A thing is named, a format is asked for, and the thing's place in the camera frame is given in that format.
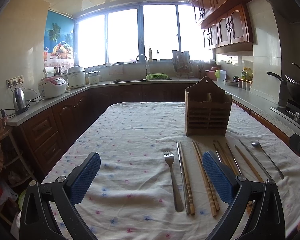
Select ridged wooden chopstick pair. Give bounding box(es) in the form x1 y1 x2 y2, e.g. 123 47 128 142
195 141 220 213
192 140 217 217

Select long metal spoon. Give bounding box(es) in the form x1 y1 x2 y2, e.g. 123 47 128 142
251 141 285 179

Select stainless steel fork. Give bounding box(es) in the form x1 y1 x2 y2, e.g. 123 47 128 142
164 150 184 212

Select dark thin chopstick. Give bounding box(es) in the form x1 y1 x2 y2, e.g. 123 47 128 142
226 142 243 175

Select chrome kitchen faucet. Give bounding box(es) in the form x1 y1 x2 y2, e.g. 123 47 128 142
135 54 150 76

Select gas stove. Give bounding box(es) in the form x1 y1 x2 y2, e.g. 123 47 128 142
270 99 300 128

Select white seasoning jars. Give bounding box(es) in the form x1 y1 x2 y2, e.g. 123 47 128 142
238 79 251 91

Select yellow oil bottles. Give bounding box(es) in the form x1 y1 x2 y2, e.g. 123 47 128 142
241 67 253 83

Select wooden utensil holder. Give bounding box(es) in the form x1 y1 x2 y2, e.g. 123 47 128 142
185 76 232 136

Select white jug green lid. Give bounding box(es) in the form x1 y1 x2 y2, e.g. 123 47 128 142
215 69 226 82

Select white floral tablecloth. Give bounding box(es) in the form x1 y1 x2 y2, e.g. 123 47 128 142
45 102 300 239

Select steel electric kettle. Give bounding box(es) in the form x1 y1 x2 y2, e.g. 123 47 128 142
13 87 29 115

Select white pink rice cooker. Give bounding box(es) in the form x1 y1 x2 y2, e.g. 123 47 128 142
38 76 66 100

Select white tall cooker pot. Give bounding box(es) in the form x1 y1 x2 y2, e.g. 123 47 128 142
67 66 85 89

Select dish drying rack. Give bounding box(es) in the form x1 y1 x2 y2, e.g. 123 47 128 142
172 50 193 78

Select paper towel roll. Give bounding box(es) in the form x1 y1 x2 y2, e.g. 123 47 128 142
43 67 55 78

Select small white slow cooker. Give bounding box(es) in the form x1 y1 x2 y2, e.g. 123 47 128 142
87 70 102 85

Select tropical fruit poster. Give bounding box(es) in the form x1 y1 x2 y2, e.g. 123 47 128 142
43 10 75 71

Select black wok with handle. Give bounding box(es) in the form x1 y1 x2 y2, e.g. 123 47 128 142
266 62 300 104

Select wall power outlet strip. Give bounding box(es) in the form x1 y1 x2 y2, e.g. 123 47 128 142
6 75 24 88

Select upper wooden wall cabinets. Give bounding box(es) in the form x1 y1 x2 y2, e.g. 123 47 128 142
190 0 254 55

